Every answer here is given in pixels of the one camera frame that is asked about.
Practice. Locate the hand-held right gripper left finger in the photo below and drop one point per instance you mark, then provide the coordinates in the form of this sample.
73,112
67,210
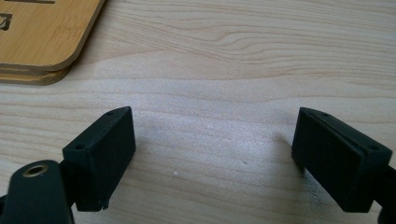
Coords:
102,161

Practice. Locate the wooden slotted coaster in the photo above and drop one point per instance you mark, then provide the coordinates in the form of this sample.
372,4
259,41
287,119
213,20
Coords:
46,34

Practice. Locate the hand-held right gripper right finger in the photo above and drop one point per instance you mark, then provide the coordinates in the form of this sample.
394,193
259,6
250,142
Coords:
336,161

